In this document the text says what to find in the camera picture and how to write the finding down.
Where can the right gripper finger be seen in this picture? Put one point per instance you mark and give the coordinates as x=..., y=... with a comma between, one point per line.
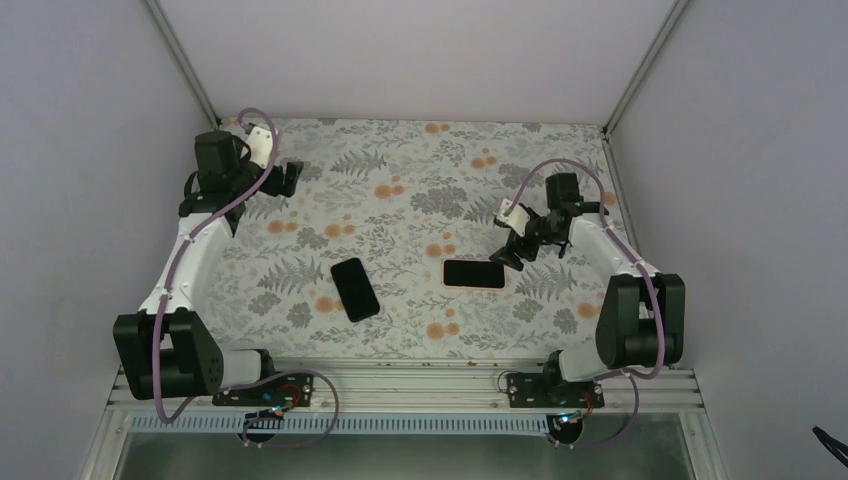
x=514, y=262
x=499, y=255

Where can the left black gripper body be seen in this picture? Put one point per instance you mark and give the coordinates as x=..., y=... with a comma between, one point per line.
x=273, y=186

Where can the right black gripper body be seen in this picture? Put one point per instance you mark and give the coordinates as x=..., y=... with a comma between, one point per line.
x=529, y=252

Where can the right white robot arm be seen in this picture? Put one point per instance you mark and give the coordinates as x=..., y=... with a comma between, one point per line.
x=640, y=328

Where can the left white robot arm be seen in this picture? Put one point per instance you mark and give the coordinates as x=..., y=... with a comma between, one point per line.
x=164, y=348

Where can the black phone on table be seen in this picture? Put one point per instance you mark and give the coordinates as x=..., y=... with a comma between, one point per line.
x=355, y=290

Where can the floral table mat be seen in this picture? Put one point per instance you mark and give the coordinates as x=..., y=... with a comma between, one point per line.
x=404, y=197

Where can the black object at edge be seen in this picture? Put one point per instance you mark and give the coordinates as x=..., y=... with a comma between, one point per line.
x=833, y=446

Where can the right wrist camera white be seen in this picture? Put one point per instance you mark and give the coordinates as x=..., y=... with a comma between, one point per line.
x=517, y=219

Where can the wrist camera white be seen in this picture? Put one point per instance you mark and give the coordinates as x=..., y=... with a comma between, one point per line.
x=262, y=145
x=517, y=219

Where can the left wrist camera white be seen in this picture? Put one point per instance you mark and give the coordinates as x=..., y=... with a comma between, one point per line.
x=262, y=145

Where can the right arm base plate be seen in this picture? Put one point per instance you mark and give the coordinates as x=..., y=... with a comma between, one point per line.
x=536, y=390

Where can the aluminium mounting rail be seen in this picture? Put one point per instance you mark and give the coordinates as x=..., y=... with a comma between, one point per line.
x=366, y=387

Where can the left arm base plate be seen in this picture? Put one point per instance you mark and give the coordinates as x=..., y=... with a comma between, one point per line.
x=292, y=390

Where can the slotted cable duct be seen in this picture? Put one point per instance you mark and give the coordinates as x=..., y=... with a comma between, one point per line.
x=353, y=423

